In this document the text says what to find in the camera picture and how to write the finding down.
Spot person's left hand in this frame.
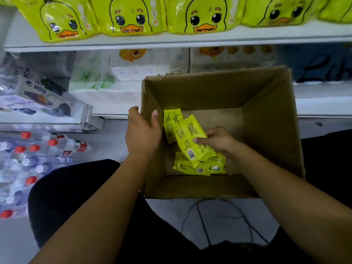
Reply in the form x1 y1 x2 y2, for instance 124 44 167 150
125 106 164 163

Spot person's right hand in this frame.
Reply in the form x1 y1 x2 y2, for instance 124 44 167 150
192 126 240 157

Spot brown cardboard box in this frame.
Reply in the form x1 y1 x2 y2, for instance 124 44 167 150
142 66 306 199

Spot white metal shelf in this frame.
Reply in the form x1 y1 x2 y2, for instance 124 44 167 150
0 0 352 119

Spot person's right forearm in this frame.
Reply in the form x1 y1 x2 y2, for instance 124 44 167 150
228 141 352 264

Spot person's left forearm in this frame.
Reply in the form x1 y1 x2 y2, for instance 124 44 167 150
30 154 152 264

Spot white pegboard shelf unit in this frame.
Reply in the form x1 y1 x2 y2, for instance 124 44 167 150
0 104 105 132

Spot person's black trousers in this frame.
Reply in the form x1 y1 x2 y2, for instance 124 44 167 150
27 129 352 264

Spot green white tissue pack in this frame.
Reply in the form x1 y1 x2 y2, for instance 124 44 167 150
69 50 143 116

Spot pack of red-capped bottles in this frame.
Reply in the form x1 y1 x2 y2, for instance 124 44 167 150
0 131 91 219

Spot MIQI boxes with fruit print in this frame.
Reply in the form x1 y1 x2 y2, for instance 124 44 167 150
0 52 75 118

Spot metal frame stool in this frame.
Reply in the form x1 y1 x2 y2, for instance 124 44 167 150
180 197 270 248

